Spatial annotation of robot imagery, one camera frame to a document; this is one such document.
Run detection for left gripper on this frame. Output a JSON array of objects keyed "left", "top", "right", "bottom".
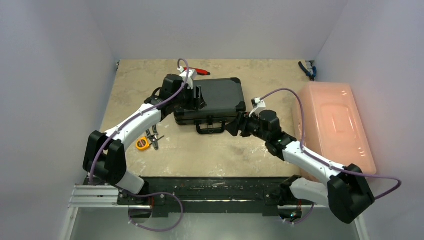
[{"left": 172, "top": 83, "right": 206, "bottom": 111}]

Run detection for black poker set case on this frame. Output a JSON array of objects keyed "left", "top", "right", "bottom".
[{"left": 174, "top": 77, "right": 246, "bottom": 135}]

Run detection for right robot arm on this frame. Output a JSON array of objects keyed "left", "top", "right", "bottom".
[{"left": 224, "top": 110, "right": 376, "bottom": 224}]

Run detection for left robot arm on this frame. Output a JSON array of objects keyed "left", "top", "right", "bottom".
[{"left": 82, "top": 70, "right": 206, "bottom": 205}]

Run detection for black multitool pliers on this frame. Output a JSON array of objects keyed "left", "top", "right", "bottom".
[{"left": 145, "top": 124, "right": 164, "bottom": 151}]

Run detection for yellow tape measure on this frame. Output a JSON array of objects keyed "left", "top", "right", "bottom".
[{"left": 135, "top": 136, "right": 150, "bottom": 151}]

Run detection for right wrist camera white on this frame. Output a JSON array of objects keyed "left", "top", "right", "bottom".
[{"left": 248, "top": 97, "right": 266, "bottom": 118}]

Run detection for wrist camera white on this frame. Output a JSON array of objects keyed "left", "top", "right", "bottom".
[
  {"left": 177, "top": 66, "right": 198, "bottom": 90},
  {"left": 248, "top": 97, "right": 266, "bottom": 118}
]

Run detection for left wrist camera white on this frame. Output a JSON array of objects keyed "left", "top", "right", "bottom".
[{"left": 177, "top": 66, "right": 198, "bottom": 90}]

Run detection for red handled tool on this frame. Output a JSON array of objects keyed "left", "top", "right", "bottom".
[{"left": 191, "top": 68, "right": 211, "bottom": 76}]

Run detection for blue handled pliers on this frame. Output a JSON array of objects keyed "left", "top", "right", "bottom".
[{"left": 298, "top": 61, "right": 318, "bottom": 82}]

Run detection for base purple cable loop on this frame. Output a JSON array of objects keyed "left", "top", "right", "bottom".
[{"left": 128, "top": 192, "right": 184, "bottom": 233}]

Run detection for aluminium frame rail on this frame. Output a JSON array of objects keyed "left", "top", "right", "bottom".
[{"left": 67, "top": 184, "right": 370, "bottom": 240}]

